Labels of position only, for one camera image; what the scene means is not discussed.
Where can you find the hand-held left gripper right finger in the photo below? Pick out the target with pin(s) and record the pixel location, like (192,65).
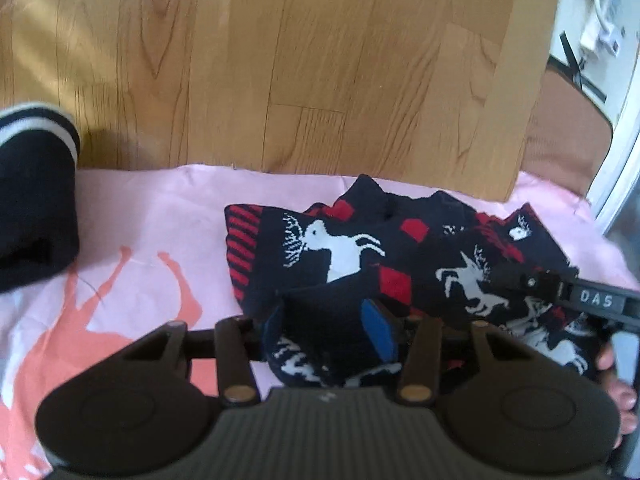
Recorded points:
(378,332)

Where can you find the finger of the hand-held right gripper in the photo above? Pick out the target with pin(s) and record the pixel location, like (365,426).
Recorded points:
(530,282)

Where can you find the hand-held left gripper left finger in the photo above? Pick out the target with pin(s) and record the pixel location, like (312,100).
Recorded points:
(274,327)

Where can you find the navy reindeer pattern socks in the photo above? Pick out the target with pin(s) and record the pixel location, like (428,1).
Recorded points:
(340,250)

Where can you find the person's right hand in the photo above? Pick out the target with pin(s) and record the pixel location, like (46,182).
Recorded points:
(620,400)

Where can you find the brown mesh cushion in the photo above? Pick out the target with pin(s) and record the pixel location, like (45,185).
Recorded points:
(560,135)

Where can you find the pink printed bedsheet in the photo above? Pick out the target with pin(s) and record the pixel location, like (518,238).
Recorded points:
(150,210)

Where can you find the navy garment with white stripes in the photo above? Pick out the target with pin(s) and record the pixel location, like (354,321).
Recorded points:
(35,200)

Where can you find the white window frame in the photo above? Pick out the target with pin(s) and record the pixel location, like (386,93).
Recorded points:
(620,180)

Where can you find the light wooden post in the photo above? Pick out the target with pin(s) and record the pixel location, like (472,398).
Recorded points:
(520,85)

